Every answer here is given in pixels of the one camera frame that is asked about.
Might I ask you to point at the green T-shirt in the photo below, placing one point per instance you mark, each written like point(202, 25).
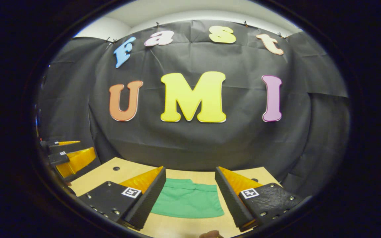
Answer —
point(187, 198)

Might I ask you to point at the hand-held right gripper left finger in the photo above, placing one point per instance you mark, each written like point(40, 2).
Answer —
point(149, 198)

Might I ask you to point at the black backdrop cloth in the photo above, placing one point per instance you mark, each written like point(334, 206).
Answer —
point(193, 142)

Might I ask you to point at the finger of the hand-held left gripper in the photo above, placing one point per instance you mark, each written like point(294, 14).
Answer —
point(68, 148)
point(78, 162)

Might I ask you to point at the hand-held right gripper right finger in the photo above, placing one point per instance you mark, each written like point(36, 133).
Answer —
point(232, 198)

